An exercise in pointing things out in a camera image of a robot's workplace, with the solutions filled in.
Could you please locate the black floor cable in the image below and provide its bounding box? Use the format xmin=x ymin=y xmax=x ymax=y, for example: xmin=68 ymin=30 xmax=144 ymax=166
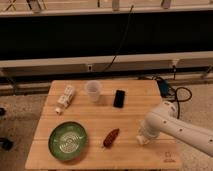
xmin=166 ymin=64 xmax=193 ymax=120

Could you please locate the green ceramic bowl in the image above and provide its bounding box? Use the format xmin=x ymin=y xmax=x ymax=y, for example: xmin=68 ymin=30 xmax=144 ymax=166
xmin=48 ymin=121 xmax=88 ymax=161

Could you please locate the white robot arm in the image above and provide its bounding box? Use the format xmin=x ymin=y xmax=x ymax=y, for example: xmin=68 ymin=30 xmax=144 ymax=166
xmin=137 ymin=101 xmax=213 ymax=157

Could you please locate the translucent plastic cup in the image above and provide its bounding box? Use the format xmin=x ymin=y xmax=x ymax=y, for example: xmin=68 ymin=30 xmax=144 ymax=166
xmin=85 ymin=80 xmax=101 ymax=102

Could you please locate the white plastic bottle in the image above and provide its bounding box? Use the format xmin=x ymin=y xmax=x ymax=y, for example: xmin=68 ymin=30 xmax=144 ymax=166
xmin=55 ymin=85 xmax=75 ymax=115

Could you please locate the black hanging cable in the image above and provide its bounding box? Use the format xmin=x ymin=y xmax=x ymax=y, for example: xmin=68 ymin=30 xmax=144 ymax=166
xmin=101 ymin=3 xmax=135 ymax=73

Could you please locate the brown pine cone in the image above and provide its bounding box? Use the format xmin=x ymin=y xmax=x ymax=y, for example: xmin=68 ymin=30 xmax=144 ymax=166
xmin=103 ymin=128 xmax=120 ymax=148

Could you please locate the black caster wheel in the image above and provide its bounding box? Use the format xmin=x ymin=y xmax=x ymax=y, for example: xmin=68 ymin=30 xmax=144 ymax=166
xmin=0 ymin=137 xmax=13 ymax=151

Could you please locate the black phone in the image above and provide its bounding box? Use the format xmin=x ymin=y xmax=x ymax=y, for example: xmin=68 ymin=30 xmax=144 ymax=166
xmin=113 ymin=90 xmax=125 ymax=108

